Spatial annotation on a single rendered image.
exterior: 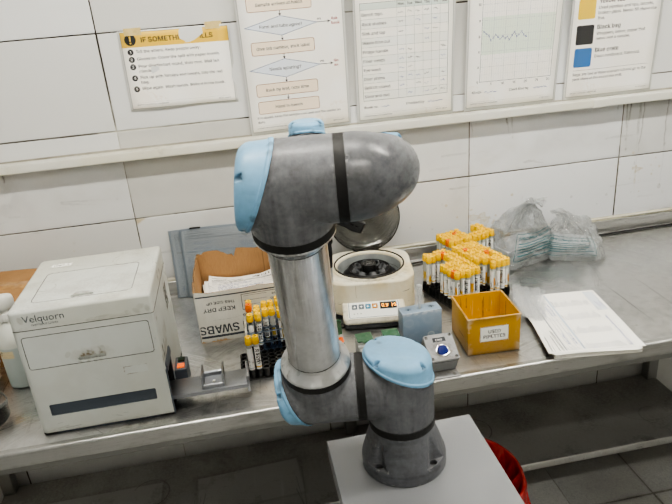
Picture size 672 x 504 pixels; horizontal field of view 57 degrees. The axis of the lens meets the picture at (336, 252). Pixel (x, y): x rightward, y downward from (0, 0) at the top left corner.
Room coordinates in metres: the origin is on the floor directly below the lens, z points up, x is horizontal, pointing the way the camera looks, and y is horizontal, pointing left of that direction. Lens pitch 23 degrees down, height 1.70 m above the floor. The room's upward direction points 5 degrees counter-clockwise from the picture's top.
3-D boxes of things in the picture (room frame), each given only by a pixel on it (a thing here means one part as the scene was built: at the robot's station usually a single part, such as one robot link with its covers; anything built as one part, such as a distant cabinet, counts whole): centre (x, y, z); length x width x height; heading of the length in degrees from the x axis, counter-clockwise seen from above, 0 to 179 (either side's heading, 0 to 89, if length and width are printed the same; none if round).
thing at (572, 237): (1.83, -0.76, 0.94); 0.20 x 0.17 x 0.14; 70
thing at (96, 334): (1.26, 0.53, 1.03); 0.31 x 0.27 x 0.30; 98
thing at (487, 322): (1.35, -0.35, 0.93); 0.13 x 0.13 x 0.10; 5
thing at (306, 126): (1.26, 0.04, 1.42); 0.09 x 0.08 x 0.11; 179
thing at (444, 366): (1.25, -0.22, 0.92); 0.13 x 0.07 x 0.08; 8
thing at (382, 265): (1.61, -0.09, 0.97); 0.15 x 0.15 x 0.07
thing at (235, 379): (1.20, 0.32, 0.92); 0.21 x 0.07 x 0.05; 98
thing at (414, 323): (1.35, -0.19, 0.92); 0.10 x 0.07 x 0.10; 100
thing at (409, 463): (0.90, -0.09, 0.97); 0.15 x 0.15 x 0.10
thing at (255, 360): (1.30, 0.17, 0.93); 0.17 x 0.09 x 0.11; 99
